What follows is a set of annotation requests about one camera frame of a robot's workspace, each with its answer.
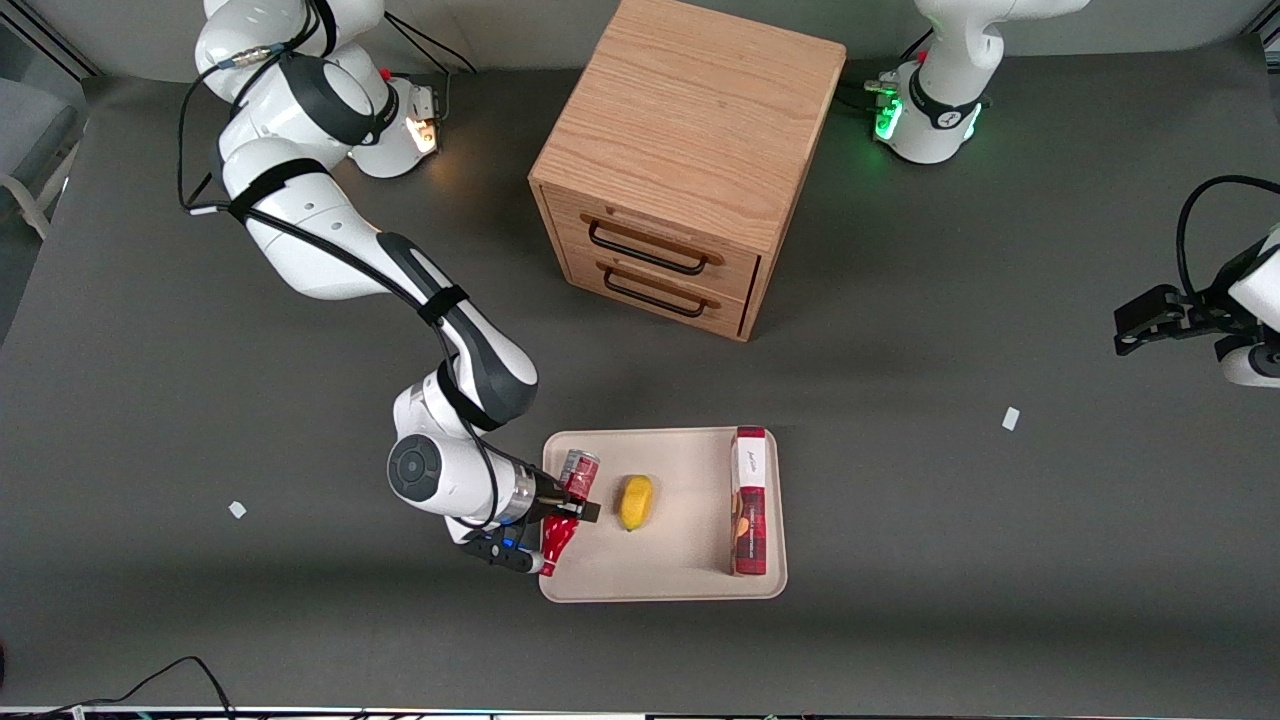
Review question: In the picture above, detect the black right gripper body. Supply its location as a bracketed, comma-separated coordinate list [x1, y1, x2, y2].
[518, 468, 571, 529]

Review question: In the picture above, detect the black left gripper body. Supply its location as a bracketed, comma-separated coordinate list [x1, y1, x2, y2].
[1178, 262, 1251, 343]

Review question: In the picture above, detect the beige plastic tray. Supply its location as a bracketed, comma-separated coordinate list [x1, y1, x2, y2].
[539, 427, 789, 603]

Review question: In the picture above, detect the yellow lemon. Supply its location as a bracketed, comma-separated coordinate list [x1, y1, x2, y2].
[619, 475, 655, 532]

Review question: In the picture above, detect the red snack box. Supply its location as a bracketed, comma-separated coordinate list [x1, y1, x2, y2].
[730, 427, 769, 577]

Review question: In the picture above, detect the wooden drawer front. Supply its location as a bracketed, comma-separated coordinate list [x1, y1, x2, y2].
[545, 185, 763, 301]
[565, 248, 751, 337]

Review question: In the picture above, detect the wooden drawer cabinet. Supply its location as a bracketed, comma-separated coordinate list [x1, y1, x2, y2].
[528, 0, 848, 343]

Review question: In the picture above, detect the grey chair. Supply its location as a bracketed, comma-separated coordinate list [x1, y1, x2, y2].
[0, 75, 83, 241]

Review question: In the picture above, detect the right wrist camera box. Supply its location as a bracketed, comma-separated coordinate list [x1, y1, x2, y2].
[462, 533, 547, 577]

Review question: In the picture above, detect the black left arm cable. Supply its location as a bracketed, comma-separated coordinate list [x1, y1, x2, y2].
[1175, 175, 1280, 301]

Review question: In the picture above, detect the black drawer handle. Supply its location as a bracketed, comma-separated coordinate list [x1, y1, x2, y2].
[587, 220, 713, 276]
[603, 268, 709, 319]

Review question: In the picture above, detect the black left base cable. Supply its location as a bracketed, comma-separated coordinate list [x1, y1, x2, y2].
[838, 30, 936, 113]

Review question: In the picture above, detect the black base cable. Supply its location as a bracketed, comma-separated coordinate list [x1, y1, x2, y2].
[838, 30, 936, 113]
[385, 10, 479, 76]

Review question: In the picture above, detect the black cable at table edge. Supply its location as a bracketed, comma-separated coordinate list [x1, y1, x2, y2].
[30, 655, 236, 720]

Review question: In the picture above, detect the black right base cable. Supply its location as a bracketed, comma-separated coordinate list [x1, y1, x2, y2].
[385, 10, 479, 76]

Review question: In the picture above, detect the grey metal rail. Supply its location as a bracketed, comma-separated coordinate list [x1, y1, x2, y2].
[0, 0, 101, 81]

